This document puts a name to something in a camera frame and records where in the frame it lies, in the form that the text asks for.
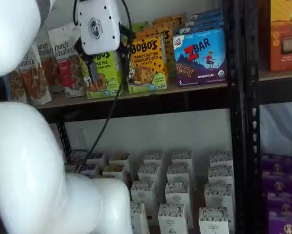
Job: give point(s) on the white purely elizabeth granola bag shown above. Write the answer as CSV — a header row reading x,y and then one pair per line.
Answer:
x,y
15,87

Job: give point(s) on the white yellow granola box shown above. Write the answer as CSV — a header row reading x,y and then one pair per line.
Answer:
x,y
119,159
114,171

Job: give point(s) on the black metal shelf rack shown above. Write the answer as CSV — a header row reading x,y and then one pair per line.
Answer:
x,y
252,146
160,102

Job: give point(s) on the wooden shelf board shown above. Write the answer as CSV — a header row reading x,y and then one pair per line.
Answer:
x,y
282,76
59,99

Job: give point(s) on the granola bag orange label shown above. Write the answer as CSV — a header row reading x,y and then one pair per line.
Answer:
x,y
49,73
36,83

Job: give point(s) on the green Bobo's apple pie box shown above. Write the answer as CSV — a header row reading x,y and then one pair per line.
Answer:
x,y
107,83
141,27

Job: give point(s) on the granola bag red label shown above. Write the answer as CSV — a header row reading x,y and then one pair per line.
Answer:
x,y
68,73

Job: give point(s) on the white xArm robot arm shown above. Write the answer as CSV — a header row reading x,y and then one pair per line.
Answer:
x,y
26,170

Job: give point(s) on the white patterned-top carton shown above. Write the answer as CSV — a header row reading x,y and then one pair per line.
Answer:
x,y
176,195
149,174
182,158
221,159
214,221
139,219
220,175
179,174
153,158
218,197
173,219
142,195

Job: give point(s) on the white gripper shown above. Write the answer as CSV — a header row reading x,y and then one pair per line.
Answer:
x,y
97,24

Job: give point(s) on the orange Bobo's peanut butter box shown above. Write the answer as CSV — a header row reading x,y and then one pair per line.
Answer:
x,y
170,17
175,25
148,63
170,53

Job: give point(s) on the purple snack box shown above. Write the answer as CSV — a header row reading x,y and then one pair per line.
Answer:
x,y
279,163
286,224
285,202
280,182

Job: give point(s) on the white plastic sheet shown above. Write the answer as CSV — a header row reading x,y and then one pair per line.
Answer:
x,y
280,129

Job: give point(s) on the white green granola box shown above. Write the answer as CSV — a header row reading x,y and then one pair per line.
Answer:
x,y
77,157
71,168

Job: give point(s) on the white blue granola box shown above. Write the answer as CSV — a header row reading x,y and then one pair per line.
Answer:
x,y
96,158
88,169

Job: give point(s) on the large orange snack box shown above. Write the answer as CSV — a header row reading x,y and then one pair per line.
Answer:
x,y
285,36

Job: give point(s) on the blue purple Zbar box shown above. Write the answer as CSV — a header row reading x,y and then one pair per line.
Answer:
x,y
204,21
199,58
207,13
202,28

